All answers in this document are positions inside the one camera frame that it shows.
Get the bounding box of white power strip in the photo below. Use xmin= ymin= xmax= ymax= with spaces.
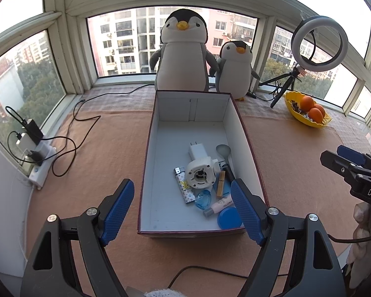
xmin=29 ymin=144 xmax=57 ymax=190

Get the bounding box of black charger plug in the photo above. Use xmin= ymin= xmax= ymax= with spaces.
xmin=28 ymin=150 xmax=44 ymax=165

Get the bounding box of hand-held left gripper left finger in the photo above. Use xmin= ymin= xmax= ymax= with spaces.
xmin=20 ymin=178 xmax=135 ymax=297

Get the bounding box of thin gripper cable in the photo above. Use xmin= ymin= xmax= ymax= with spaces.
xmin=328 ymin=233 xmax=371 ymax=243

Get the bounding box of white ring light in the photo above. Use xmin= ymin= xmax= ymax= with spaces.
xmin=291 ymin=16 xmax=349 ymax=69

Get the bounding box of small penguin plush toy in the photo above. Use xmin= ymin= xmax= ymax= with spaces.
xmin=215 ymin=41 xmax=261 ymax=101

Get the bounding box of black tripod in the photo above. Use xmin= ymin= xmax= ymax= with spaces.
xmin=260 ymin=67 xmax=302 ymax=109

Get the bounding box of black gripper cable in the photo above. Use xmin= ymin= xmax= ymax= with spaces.
xmin=167 ymin=265 xmax=288 ymax=290

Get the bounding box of black ring light cable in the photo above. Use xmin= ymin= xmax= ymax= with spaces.
xmin=255 ymin=80 xmax=282 ymax=101

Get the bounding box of clear blue plastic bottle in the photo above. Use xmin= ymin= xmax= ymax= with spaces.
xmin=194 ymin=189 xmax=213 ymax=210

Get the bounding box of wooden clothespin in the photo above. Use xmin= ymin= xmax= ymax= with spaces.
xmin=216 ymin=170 xmax=227 ymax=200

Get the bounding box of plaid cloth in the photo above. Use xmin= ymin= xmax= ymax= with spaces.
xmin=77 ymin=85 xmax=371 ymax=161

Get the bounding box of yellow fruit bowl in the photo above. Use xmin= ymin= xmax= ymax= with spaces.
xmin=284 ymin=91 xmax=332 ymax=128

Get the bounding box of short black cable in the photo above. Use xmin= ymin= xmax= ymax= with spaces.
xmin=4 ymin=106 xmax=28 ymax=127

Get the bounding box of large penguin plush toy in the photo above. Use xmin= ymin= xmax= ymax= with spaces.
xmin=149 ymin=9 xmax=220 ymax=93

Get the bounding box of long black cable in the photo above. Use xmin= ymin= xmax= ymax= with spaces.
xmin=51 ymin=83 xmax=157 ymax=177

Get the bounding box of person's right hand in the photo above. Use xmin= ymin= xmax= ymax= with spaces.
xmin=346 ymin=201 xmax=371 ymax=290

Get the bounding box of white patterned lighter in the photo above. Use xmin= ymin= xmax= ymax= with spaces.
xmin=173 ymin=166 xmax=196 ymax=205

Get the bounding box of white charger adapter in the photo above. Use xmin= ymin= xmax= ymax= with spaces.
xmin=189 ymin=142 xmax=211 ymax=165

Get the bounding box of blue round lid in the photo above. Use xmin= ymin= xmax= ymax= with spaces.
xmin=217 ymin=207 xmax=243 ymax=230

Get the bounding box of black charger cable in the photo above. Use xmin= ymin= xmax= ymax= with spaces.
xmin=7 ymin=130 xmax=78 ymax=161

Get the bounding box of pile of wrapped candies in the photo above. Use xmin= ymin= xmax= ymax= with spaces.
xmin=290 ymin=100 xmax=310 ymax=118

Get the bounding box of white tube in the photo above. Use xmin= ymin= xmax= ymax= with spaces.
xmin=203 ymin=196 xmax=234 ymax=218

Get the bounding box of white round plug-in device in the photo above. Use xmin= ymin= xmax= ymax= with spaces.
xmin=185 ymin=157 xmax=220 ymax=190

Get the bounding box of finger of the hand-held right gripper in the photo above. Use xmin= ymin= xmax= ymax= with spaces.
xmin=336 ymin=145 xmax=371 ymax=174
xmin=320 ymin=150 xmax=368 ymax=186

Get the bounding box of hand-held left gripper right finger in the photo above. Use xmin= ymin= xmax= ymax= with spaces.
xmin=230 ymin=178 xmax=347 ymax=297

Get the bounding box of red cardboard box white inside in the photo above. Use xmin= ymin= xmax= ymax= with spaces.
xmin=137 ymin=90 xmax=270 ymax=239

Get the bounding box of grey spoon black handle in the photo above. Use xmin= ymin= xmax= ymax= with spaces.
xmin=216 ymin=144 xmax=235 ymax=181

